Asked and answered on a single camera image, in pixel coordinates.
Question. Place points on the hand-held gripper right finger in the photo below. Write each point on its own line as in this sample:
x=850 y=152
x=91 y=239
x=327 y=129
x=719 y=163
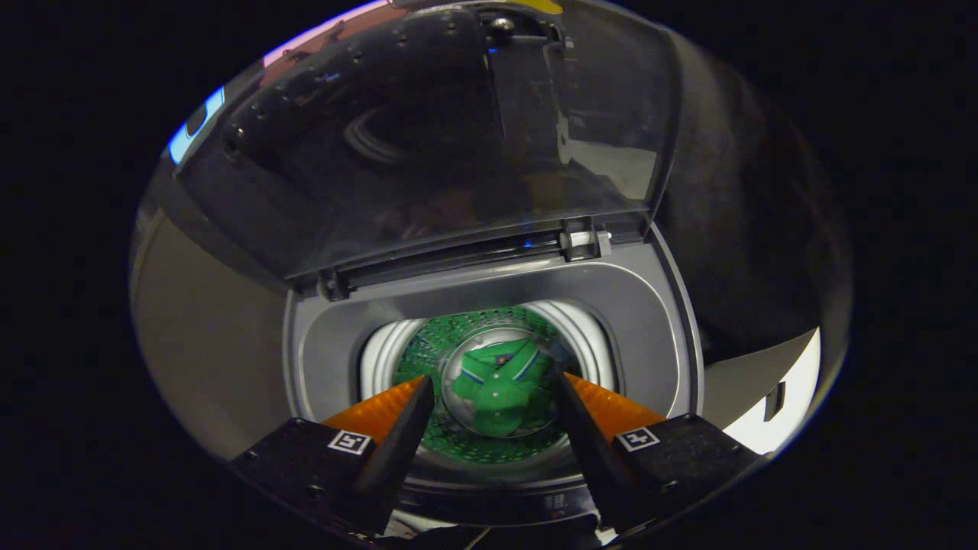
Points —
x=592 y=458

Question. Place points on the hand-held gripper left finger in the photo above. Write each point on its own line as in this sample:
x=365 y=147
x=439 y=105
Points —
x=393 y=466

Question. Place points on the green polo shirt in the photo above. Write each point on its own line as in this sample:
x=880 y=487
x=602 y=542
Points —
x=497 y=397

